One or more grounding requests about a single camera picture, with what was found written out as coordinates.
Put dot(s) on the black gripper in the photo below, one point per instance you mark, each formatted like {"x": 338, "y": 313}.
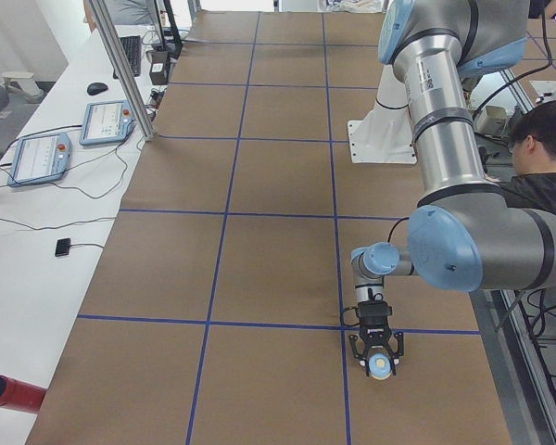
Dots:
{"x": 375, "y": 336}

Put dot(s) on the black keyboard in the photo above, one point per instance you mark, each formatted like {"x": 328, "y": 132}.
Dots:
{"x": 132, "y": 47}

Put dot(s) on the person in black shirt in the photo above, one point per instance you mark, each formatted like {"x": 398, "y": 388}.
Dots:
{"x": 534, "y": 161}

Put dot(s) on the teach pendant near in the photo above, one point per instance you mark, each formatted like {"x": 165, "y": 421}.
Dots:
{"x": 40, "y": 159}

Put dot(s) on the small black puck device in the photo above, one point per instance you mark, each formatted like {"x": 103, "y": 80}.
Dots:
{"x": 63, "y": 246}

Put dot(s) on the black box on desk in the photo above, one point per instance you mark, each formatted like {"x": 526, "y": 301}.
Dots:
{"x": 159, "y": 67}

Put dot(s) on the white camera pedestal base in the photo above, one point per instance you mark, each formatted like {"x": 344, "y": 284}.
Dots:
{"x": 384, "y": 135}

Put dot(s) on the teach pendant far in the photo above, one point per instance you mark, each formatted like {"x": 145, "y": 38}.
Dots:
{"x": 106, "y": 123}

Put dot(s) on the red cylinder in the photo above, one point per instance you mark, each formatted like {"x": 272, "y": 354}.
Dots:
{"x": 20, "y": 396}

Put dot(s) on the black computer mouse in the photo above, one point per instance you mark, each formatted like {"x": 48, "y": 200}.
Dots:
{"x": 96, "y": 88}

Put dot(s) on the aluminium frame post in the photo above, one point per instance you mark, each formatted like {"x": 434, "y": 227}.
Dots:
{"x": 121, "y": 65}

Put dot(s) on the teach pendant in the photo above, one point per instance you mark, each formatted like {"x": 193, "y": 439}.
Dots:
{"x": 106, "y": 123}
{"x": 40, "y": 159}

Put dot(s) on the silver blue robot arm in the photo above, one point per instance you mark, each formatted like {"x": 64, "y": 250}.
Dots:
{"x": 462, "y": 235}

